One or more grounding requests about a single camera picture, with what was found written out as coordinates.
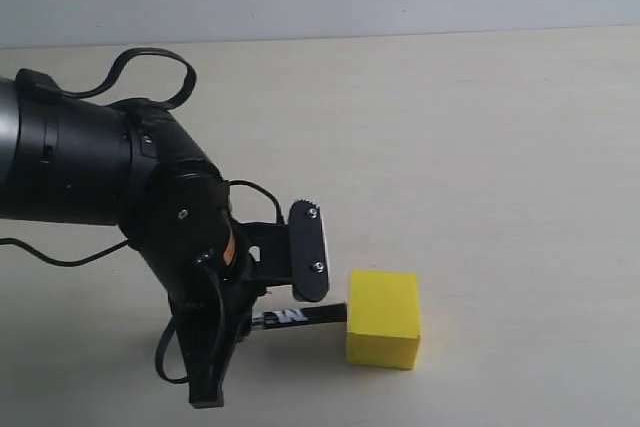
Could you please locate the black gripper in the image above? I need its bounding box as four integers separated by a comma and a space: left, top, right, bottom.
171, 220, 292, 408

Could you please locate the black white whiteboard marker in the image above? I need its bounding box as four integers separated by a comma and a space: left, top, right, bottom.
250, 303, 347, 331

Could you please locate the yellow cube block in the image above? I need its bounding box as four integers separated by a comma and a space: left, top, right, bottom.
346, 269, 421, 370

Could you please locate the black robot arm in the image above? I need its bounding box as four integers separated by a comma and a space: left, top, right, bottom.
1, 69, 289, 409

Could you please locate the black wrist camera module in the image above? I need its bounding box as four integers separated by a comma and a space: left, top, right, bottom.
288, 199, 330, 303

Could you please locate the black camera cable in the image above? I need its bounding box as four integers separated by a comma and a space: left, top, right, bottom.
0, 179, 289, 384

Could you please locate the flat black arm cable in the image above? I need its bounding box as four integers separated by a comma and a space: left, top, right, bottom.
54, 47, 198, 111

